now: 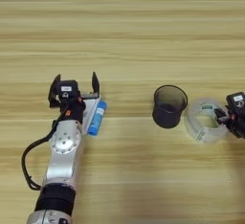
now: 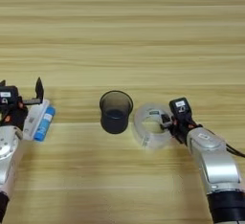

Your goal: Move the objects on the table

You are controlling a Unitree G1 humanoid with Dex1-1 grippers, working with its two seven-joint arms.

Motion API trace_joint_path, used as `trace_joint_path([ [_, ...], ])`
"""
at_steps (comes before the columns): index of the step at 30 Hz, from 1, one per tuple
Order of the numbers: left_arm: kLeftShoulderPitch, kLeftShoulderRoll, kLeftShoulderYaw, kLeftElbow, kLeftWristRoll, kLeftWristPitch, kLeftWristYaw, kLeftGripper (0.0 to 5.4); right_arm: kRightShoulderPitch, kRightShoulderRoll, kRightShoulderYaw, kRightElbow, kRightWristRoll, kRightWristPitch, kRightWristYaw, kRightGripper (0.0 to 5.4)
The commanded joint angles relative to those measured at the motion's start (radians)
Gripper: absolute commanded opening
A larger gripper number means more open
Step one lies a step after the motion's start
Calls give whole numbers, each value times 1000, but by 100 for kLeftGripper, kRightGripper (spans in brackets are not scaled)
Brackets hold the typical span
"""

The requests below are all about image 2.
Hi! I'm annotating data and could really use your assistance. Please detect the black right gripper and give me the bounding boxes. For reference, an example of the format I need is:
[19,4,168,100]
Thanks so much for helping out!
[160,113,204,146]

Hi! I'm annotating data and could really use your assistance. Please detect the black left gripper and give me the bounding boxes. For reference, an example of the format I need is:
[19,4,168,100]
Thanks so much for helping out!
[0,77,45,130]

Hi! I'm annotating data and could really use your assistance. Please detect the clear adhesive tape roll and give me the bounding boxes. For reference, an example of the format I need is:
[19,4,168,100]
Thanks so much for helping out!
[131,102,175,151]

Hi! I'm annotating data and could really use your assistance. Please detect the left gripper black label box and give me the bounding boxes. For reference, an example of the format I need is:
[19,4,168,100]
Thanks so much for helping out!
[0,85,20,106]

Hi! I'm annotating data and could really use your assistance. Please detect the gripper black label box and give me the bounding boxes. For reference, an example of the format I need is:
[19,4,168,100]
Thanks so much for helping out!
[0,85,20,106]
[168,97,193,118]

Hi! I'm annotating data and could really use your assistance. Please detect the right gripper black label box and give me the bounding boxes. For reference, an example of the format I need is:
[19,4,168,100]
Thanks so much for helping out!
[168,97,193,118]

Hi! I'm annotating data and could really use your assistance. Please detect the white rectangular box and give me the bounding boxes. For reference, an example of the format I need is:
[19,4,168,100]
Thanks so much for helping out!
[22,99,51,142]

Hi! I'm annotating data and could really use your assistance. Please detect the blue glue stick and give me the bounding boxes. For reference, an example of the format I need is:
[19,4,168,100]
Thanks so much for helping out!
[33,105,56,143]

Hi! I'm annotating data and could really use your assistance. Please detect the black mesh pen cup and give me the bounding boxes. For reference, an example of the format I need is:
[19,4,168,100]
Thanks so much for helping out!
[99,90,134,135]

